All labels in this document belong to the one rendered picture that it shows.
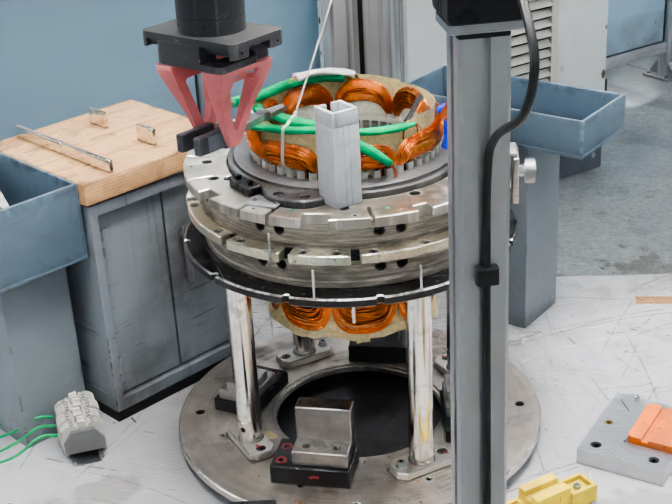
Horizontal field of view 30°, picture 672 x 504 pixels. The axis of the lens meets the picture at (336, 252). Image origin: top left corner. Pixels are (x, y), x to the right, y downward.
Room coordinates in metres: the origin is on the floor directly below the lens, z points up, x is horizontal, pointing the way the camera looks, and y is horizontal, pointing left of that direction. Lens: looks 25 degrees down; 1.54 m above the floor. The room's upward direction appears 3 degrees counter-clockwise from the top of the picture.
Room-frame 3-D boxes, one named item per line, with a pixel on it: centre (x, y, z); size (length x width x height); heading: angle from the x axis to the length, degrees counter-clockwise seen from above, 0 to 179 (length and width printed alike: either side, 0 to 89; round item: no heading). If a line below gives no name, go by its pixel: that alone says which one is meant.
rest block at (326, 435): (1.04, 0.02, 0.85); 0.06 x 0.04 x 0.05; 77
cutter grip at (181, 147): (1.00, 0.11, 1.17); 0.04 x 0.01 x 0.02; 141
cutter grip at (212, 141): (0.99, 0.10, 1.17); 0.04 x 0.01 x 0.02; 141
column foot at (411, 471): (1.04, -0.07, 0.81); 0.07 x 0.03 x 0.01; 117
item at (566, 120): (1.40, -0.21, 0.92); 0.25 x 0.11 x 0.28; 52
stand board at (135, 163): (1.32, 0.24, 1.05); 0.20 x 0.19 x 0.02; 134
